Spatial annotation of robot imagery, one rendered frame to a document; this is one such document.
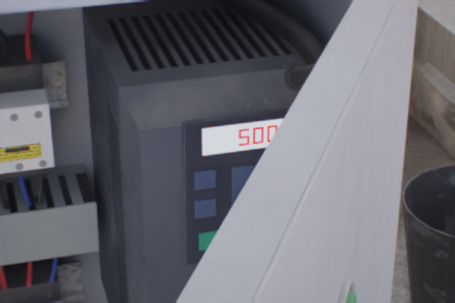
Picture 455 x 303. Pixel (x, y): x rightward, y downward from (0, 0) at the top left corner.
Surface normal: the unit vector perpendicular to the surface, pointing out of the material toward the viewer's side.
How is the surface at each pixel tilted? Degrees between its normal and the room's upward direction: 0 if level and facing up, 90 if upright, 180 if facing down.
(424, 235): 98
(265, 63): 0
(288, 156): 0
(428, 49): 91
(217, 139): 90
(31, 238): 90
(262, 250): 0
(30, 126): 90
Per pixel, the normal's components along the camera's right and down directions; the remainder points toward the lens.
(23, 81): 0.27, 0.45
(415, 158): 0.00, -0.88
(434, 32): -0.96, 0.14
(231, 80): 0.11, -0.61
